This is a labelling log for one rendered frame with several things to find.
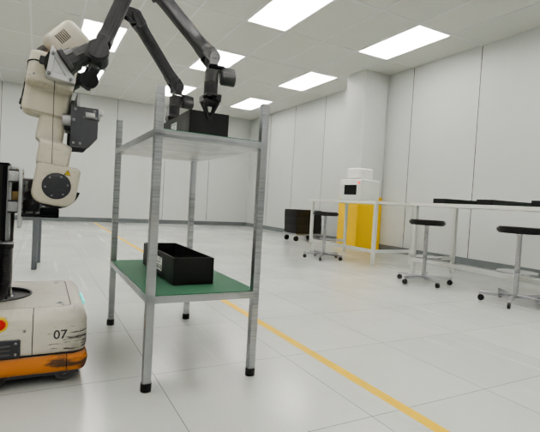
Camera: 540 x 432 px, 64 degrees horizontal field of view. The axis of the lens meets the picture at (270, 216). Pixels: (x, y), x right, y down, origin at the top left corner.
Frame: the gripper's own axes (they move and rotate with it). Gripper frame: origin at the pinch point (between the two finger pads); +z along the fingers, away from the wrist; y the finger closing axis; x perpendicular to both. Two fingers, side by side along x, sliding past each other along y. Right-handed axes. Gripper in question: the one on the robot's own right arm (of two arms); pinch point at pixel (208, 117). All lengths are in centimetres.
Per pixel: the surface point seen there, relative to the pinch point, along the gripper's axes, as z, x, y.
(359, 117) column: -126, -404, 406
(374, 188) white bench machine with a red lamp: -1, -349, 294
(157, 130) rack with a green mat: 11.1, 25.0, -18.3
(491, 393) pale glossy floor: 103, -103, -65
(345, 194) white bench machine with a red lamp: 10, -322, 321
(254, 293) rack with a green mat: 71, -18, -18
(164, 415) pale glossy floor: 105, 21, -36
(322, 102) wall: -193, -454, 593
